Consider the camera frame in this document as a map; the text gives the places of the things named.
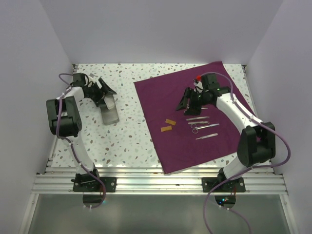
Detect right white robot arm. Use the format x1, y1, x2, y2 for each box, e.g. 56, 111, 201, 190
176, 72, 276, 192

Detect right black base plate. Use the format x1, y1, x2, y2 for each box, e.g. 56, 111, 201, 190
201, 169, 246, 193

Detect silver surgical scissors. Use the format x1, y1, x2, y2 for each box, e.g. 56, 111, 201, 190
190, 123, 220, 134

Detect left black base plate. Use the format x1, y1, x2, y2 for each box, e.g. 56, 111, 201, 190
71, 169, 117, 193

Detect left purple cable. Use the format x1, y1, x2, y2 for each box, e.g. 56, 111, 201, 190
55, 73, 107, 209

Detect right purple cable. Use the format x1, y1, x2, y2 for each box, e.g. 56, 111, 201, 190
202, 72, 291, 234

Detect orange bandage strip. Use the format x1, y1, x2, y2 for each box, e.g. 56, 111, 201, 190
160, 126, 172, 132
165, 119, 176, 126

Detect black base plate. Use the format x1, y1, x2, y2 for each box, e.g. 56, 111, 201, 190
201, 169, 246, 193
71, 169, 117, 193

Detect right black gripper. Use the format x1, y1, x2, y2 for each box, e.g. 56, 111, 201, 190
175, 87, 211, 116

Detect aluminium rail frame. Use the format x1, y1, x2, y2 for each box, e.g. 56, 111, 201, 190
32, 63, 287, 195

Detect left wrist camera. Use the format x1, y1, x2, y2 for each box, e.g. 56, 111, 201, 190
88, 73, 102, 87

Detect curved silver tweezers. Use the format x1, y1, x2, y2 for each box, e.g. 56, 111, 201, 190
186, 116, 209, 121

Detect purple cloth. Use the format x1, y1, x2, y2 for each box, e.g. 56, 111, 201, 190
135, 61, 251, 174

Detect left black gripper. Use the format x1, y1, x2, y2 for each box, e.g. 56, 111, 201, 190
86, 78, 116, 107

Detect white gauze pad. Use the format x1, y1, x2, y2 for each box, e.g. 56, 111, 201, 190
105, 99, 115, 110

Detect purple cable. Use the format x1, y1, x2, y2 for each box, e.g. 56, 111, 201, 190
202, 72, 291, 234
55, 73, 107, 209

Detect straight silver tweezers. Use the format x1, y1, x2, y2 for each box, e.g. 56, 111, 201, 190
196, 133, 218, 140

